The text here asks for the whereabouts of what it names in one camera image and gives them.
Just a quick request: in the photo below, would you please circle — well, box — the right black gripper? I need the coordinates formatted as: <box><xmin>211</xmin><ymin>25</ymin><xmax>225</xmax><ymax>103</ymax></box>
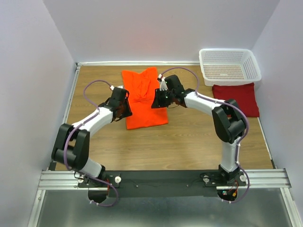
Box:
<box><xmin>151</xmin><ymin>88</ymin><xmax>174</xmax><ymax>109</ymax></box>

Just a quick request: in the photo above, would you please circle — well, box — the orange t shirt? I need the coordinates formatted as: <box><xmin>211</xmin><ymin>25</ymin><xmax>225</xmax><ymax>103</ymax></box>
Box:
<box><xmin>122</xmin><ymin>67</ymin><xmax>169</xmax><ymax>130</ymax></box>

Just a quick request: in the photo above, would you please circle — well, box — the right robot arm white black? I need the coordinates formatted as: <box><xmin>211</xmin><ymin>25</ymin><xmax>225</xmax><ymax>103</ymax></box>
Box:
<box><xmin>151</xmin><ymin>74</ymin><xmax>248</xmax><ymax>185</ymax></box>

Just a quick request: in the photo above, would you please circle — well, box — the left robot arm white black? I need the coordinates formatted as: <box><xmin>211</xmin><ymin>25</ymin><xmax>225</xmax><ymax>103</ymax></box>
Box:
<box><xmin>51</xmin><ymin>87</ymin><xmax>132</xmax><ymax>187</ymax></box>

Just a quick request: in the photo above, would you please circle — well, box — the white plastic basket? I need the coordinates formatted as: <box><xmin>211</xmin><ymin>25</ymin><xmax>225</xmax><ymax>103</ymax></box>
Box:
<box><xmin>199</xmin><ymin>48</ymin><xmax>261</xmax><ymax>87</ymax></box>

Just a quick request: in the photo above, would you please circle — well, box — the folded dark red t shirt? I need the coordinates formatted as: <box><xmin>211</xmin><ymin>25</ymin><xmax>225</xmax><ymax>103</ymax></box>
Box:
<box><xmin>212</xmin><ymin>83</ymin><xmax>259</xmax><ymax>118</ymax></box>

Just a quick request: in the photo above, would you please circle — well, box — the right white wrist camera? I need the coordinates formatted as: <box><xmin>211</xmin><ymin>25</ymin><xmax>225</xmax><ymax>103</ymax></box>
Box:
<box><xmin>158</xmin><ymin>74</ymin><xmax>168</xmax><ymax>91</ymax></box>

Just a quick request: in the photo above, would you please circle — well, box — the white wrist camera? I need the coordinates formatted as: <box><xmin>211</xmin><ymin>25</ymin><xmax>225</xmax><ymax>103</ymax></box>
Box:
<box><xmin>109</xmin><ymin>85</ymin><xmax>124</xmax><ymax>91</ymax></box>
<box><xmin>158</xmin><ymin>74</ymin><xmax>168</xmax><ymax>91</ymax></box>

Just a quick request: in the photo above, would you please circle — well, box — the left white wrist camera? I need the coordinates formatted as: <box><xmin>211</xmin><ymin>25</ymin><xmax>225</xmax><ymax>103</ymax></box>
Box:
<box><xmin>109</xmin><ymin>85</ymin><xmax>124</xmax><ymax>91</ymax></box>

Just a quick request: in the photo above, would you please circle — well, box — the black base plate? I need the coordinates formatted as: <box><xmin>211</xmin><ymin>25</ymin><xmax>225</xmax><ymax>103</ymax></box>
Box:
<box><xmin>78</xmin><ymin>170</ymin><xmax>246</xmax><ymax>202</ymax></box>

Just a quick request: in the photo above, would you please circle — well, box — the aluminium rail frame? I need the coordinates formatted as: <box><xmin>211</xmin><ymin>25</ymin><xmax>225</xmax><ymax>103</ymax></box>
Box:
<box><xmin>29</xmin><ymin>72</ymin><xmax>293</xmax><ymax>227</ymax></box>

